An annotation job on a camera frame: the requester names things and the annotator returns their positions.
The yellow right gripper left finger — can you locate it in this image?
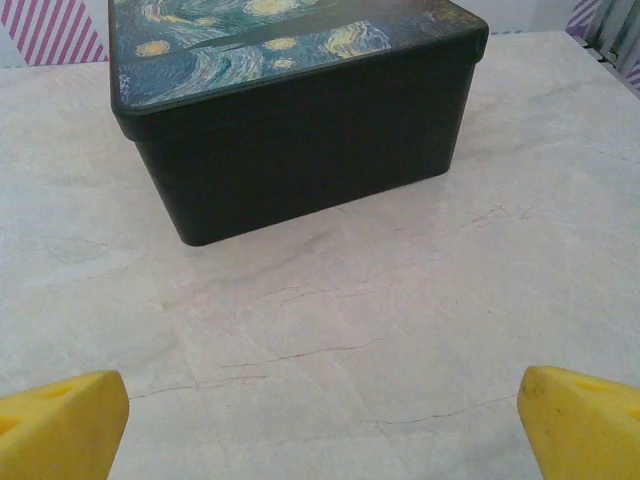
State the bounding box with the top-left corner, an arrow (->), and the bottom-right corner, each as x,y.
0,369 -> 130,480

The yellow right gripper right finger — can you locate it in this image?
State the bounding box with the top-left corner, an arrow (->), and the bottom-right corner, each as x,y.
517,365 -> 640,480

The black box with painting lid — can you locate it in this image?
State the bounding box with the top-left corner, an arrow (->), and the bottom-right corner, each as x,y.
107,0 -> 489,247

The aluminium frame post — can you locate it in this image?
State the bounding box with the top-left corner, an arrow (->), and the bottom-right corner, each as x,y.
582,0 -> 640,94

